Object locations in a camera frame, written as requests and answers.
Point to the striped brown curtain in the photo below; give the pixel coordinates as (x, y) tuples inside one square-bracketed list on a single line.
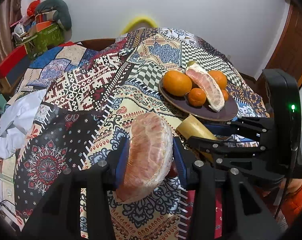
[(3, 30)]

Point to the patterned patchwork blanket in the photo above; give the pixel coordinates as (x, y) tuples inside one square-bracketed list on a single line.
[(73, 120)]

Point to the yellow foam tube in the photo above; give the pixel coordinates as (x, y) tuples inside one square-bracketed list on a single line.
[(138, 18)]

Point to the dark wooden bed frame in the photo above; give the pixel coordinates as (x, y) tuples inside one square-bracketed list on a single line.
[(96, 44)]

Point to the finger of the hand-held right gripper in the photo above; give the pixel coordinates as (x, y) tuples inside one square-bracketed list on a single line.
[(206, 142), (250, 125)]

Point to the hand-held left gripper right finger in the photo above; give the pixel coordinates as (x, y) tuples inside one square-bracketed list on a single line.
[(179, 160)]

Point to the blue patchwork quilt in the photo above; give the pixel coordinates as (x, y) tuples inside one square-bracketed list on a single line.
[(53, 62)]

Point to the peeled pomelo segment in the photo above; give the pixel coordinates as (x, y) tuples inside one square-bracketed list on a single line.
[(206, 90), (146, 155)]

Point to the person's right forearm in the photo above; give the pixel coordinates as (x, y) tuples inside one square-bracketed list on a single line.
[(295, 200)]

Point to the orange box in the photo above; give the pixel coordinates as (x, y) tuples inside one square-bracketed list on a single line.
[(43, 20)]

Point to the green fabric bag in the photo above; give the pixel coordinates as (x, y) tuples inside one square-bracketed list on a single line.
[(48, 37)]

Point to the large orange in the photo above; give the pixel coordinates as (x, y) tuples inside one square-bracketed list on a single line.
[(218, 78), (176, 83)]

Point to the white cloth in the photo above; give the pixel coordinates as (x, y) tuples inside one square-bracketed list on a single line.
[(13, 120)]

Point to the dark purple plate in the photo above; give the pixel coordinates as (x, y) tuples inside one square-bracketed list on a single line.
[(211, 115)]

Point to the wooden door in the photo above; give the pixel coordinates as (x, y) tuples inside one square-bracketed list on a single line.
[(290, 42)]

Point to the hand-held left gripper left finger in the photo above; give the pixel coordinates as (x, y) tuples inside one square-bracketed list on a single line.
[(122, 162)]

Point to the small tangerine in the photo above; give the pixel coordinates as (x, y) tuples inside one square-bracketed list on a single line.
[(225, 95), (196, 97)]

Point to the grey curved pillow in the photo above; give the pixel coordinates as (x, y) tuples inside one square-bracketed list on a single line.
[(63, 12)]

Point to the red box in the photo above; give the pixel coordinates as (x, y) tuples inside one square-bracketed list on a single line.
[(8, 62)]

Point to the red plastic bag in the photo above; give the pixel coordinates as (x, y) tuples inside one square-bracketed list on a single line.
[(32, 6)]

